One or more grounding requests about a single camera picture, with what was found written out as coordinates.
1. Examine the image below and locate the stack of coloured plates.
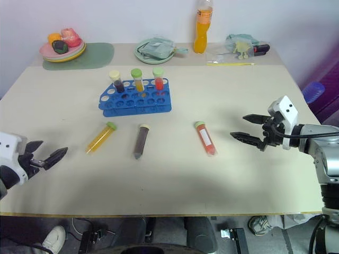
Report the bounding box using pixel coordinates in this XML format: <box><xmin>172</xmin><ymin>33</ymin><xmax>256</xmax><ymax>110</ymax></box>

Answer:
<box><xmin>39</xmin><ymin>39</ymin><xmax>87</xmax><ymax>64</ymax></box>

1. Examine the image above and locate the dark rounded pedestal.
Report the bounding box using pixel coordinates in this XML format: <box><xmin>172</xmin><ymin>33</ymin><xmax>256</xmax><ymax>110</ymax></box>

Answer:
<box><xmin>183</xmin><ymin>216</ymin><xmax>219</xmax><ymax>254</ymax></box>

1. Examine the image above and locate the black floor cable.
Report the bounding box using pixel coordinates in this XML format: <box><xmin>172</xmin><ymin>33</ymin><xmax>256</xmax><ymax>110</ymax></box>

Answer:
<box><xmin>70</xmin><ymin>217</ymin><xmax>117</xmax><ymax>242</ymax></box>

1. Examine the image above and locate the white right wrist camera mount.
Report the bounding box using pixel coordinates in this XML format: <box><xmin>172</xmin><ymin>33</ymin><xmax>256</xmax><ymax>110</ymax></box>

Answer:
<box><xmin>267</xmin><ymin>95</ymin><xmax>300</xmax><ymax>151</ymax></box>

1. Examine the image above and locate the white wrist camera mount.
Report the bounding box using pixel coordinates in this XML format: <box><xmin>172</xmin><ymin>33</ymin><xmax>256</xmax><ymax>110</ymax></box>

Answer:
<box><xmin>267</xmin><ymin>95</ymin><xmax>300</xmax><ymax>151</ymax></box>
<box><xmin>0</xmin><ymin>131</ymin><xmax>29</xmax><ymax>186</ymax></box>

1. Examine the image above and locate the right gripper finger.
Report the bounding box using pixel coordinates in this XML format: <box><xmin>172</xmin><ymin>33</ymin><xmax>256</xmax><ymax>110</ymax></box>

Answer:
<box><xmin>243</xmin><ymin>113</ymin><xmax>272</xmax><ymax>125</ymax></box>
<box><xmin>229</xmin><ymin>131</ymin><xmax>266</xmax><ymax>152</ymax></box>

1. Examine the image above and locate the green cap red liquid tube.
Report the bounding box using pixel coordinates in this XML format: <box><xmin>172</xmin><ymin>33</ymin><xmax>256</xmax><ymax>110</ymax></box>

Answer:
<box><xmin>152</xmin><ymin>67</ymin><xmax>165</xmax><ymax>92</ymax></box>
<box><xmin>194</xmin><ymin>121</ymin><xmax>218</xmax><ymax>158</ymax></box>

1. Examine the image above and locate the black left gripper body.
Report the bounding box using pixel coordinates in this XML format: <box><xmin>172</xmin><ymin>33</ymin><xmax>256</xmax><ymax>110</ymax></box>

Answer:
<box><xmin>17</xmin><ymin>150</ymin><xmax>44</xmax><ymax>181</ymax></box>

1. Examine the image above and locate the cream cap dark liquid tube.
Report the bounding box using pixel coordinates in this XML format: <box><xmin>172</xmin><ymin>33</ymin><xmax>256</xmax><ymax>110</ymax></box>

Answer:
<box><xmin>132</xmin><ymin>123</ymin><xmax>151</xmax><ymax>160</ymax></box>
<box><xmin>109</xmin><ymin>70</ymin><xmax>126</xmax><ymax>94</ymax></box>

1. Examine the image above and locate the pale green plate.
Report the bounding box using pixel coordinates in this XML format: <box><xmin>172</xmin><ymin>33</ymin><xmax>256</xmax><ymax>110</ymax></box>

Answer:
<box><xmin>133</xmin><ymin>38</ymin><xmax>177</xmax><ymax>65</ymax></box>

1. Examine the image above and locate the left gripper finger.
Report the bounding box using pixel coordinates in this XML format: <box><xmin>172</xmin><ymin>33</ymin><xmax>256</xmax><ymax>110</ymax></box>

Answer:
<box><xmin>42</xmin><ymin>147</ymin><xmax>69</xmax><ymax>171</ymax></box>
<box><xmin>26</xmin><ymin>140</ymin><xmax>44</xmax><ymax>157</ymax></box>

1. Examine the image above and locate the black and red device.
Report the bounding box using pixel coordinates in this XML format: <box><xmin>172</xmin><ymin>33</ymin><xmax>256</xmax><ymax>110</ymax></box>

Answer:
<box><xmin>253</xmin><ymin>43</ymin><xmax>271</xmax><ymax>57</ymax></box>

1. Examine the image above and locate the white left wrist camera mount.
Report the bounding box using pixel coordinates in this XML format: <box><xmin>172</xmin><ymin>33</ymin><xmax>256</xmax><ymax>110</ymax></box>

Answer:
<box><xmin>0</xmin><ymin>131</ymin><xmax>29</xmax><ymax>186</ymax></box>

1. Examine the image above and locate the dark green toy food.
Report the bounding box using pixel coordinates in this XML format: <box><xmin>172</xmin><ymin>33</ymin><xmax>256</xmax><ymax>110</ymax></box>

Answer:
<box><xmin>51</xmin><ymin>40</ymin><xmax>69</xmax><ymax>54</ymax></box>

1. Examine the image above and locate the pale green zip pouch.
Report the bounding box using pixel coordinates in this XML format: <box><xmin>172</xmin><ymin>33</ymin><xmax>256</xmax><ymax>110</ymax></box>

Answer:
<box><xmin>137</xmin><ymin>37</ymin><xmax>190</xmax><ymax>59</ymax></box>

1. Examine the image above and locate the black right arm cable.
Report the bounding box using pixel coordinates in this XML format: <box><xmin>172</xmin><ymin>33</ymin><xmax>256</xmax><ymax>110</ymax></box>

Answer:
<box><xmin>274</xmin><ymin>123</ymin><xmax>339</xmax><ymax>139</ymax></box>

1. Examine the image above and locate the green cap yellow liquid tube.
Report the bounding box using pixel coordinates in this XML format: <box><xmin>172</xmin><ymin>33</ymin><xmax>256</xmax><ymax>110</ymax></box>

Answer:
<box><xmin>85</xmin><ymin>121</ymin><xmax>118</xmax><ymax>155</ymax></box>
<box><xmin>130</xmin><ymin>68</ymin><xmax>147</xmax><ymax>97</ymax></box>

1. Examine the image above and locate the grey green sneaker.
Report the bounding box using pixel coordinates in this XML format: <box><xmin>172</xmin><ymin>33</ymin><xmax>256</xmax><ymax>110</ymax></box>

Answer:
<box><xmin>248</xmin><ymin>215</ymin><xmax>271</xmax><ymax>237</ymax></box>

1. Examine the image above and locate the thin yellow stick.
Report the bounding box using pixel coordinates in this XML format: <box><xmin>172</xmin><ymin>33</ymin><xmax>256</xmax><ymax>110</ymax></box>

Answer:
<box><xmin>206</xmin><ymin>62</ymin><xmax>256</xmax><ymax>66</ymax></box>

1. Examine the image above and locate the black floor device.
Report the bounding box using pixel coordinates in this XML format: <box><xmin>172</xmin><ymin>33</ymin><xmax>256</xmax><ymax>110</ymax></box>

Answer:
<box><xmin>78</xmin><ymin>229</ymin><xmax>104</xmax><ymax>252</ymax></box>

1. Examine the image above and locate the pink toy food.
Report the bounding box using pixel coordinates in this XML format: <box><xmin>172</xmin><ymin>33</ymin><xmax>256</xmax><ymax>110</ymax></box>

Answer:
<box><xmin>60</xmin><ymin>27</ymin><xmax>82</xmax><ymax>48</ymax></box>

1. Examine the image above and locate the yellow-green figure toy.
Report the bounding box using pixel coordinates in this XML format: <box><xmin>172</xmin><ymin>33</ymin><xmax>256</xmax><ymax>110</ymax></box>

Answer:
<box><xmin>233</xmin><ymin>41</ymin><xmax>255</xmax><ymax>60</ymax></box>

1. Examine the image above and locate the plastic bag with items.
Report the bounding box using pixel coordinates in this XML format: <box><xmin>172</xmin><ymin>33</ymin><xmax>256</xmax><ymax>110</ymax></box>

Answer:
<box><xmin>225</xmin><ymin>33</ymin><xmax>261</xmax><ymax>51</ymax></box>

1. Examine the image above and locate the green placemat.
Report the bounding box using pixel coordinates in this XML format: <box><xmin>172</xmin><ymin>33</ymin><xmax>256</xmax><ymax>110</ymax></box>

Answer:
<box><xmin>42</xmin><ymin>42</ymin><xmax>115</xmax><ymax>71</ymax></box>

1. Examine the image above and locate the orange toy fruit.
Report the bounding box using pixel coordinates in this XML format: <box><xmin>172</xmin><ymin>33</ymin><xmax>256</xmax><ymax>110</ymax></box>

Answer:
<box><xmin>47</xmin><ymin>33</ymin><xmax>63</xmax><ymax>45</ymax></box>

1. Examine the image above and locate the orange drink plastic bottle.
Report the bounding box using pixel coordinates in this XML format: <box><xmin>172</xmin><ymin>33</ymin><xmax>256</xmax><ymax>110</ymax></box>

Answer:
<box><xmin>193</xmin><ymin>0</ymin><xmax>215</xmax><ymax>55</ymax></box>

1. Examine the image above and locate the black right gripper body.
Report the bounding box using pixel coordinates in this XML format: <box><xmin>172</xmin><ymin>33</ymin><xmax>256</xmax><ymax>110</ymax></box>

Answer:
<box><xmin>261</xmin><ymin>112</ymin><xmax>288</xmax><ymax>148</ymax></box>

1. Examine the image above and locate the white shoe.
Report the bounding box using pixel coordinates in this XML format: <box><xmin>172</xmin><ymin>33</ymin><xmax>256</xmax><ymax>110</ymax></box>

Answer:
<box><xmin>42</xmin><ymin>225</ymin><xmax>67</xmax><ymax>253</ymax></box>

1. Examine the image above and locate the blue test tube rack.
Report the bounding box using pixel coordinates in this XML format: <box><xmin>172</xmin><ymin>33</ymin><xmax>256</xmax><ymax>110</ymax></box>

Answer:
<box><xmin>99</xmin><ymin>78</ymin><xmax>172</xmax><ymax>118</ymax></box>

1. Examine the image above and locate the blue bottle cap object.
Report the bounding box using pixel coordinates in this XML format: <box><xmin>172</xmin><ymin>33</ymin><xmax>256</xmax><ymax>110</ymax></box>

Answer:
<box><xmin>301</xmin><ymin>81</ymin><xmax>326</xmax><ymax>104</ymax></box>

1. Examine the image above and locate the clear plastic bag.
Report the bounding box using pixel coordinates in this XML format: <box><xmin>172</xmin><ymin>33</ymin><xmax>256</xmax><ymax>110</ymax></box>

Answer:
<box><xmin>206</xmin><ymin>52</ymin><xmax>239</xmax><ymax>65</ymax></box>

